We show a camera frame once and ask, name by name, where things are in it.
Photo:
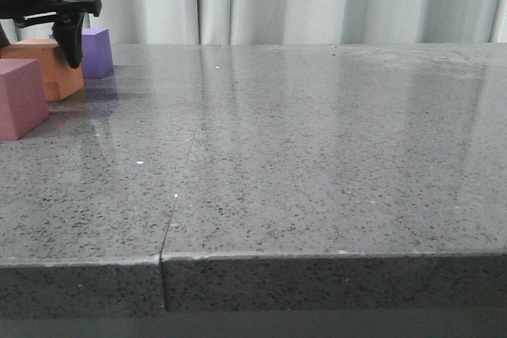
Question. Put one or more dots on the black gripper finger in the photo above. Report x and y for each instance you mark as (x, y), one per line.
(67, 31)
(4, 41)

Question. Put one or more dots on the orange foam cube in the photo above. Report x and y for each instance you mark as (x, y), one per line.
(60, 80)

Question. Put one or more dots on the purple foam cube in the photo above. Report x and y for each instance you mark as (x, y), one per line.
(97, 53)

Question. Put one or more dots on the pink foam cube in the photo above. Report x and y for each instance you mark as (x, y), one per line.
(23, 101)

